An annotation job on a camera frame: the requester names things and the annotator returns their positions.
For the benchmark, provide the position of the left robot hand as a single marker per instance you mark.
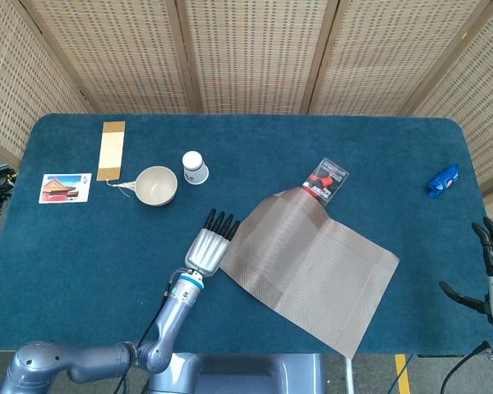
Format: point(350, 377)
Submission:
point(205, 252)

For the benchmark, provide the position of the clear box of red-black parts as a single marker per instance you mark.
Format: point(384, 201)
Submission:
point(328, 176)

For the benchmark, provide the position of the white paper cup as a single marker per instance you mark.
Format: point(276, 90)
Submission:
point(194, 166)

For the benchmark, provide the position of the beige gold bookmark with tassel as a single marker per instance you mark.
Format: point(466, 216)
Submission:
point(111, 152)

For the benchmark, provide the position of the blue snack packet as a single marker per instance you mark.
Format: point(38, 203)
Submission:
point(443, 180)

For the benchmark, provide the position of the palace photo postcard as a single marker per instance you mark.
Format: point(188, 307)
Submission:
point(65, 189)

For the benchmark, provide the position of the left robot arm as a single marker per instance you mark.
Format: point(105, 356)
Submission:
point(172, 324)

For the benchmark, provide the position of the grey woven placemat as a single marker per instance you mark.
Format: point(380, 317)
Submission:
point(312, 267)

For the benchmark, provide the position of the white table leg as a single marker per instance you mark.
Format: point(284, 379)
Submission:
point(349, 375)

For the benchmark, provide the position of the teal plush table cover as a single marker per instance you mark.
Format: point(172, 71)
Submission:
point(86, 254)

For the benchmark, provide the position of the blue-grey robot torso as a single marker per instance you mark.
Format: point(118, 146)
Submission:
point(230, 373)

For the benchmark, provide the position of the woven bamboo folding screen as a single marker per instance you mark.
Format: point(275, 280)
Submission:
point(250, 53)

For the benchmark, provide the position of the beige bowl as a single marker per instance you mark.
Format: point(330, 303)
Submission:
point(156, 186)

